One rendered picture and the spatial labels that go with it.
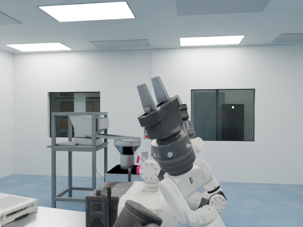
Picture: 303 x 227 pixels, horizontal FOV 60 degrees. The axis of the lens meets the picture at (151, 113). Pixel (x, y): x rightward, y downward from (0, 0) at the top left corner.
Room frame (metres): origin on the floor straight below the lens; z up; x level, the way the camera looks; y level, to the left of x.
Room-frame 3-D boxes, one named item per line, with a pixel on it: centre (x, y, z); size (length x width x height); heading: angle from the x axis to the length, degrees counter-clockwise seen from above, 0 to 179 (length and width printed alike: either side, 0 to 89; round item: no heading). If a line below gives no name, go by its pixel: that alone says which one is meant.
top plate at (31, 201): (1.62, 0.89, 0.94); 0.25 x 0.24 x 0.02; 157
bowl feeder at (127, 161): (3.45, 0.25, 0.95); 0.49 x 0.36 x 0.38; 82
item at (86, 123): (4.02, 0.90, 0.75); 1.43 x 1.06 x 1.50; 82
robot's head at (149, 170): (0.94, 0.00, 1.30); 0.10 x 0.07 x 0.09; 171
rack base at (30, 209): (1.62, 0.89, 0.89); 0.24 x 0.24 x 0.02; 67
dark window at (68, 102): (6.20, 1.80, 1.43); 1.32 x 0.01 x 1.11; 82
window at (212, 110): (5.72, -1.54, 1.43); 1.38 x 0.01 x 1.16; 82
